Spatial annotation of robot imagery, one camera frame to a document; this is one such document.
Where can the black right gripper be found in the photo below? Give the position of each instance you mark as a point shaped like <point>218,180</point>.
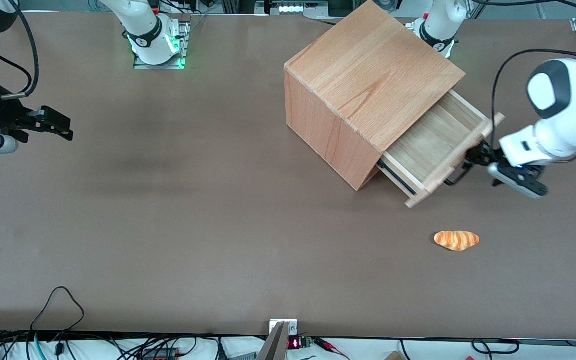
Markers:
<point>2,114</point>

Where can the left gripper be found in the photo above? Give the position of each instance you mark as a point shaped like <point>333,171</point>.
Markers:
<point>483,153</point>

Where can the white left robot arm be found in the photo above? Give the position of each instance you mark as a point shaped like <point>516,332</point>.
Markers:
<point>575,110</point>

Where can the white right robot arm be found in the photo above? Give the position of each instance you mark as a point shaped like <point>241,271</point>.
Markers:
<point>152,35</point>

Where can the light wooden drawer cabinet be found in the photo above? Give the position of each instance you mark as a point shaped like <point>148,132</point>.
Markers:
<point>368,75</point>

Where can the orange toy bread roll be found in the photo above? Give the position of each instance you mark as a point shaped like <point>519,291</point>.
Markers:
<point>456,240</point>

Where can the small wooden block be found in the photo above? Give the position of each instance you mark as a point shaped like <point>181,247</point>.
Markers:
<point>394,356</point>

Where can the black device with white lights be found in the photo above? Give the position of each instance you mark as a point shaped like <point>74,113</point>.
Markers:
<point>295,7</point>

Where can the orange and black device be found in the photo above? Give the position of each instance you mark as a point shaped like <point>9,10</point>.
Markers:
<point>160,354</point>

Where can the red digit display module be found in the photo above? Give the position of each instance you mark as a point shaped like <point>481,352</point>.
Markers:
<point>295,343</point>

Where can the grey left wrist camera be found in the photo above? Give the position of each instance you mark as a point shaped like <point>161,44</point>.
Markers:
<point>518,179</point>

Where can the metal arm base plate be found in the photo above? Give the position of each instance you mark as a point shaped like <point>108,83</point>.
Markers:
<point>184,45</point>

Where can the grey metal camera bracket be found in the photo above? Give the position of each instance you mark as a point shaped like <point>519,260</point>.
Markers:
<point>280,340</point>

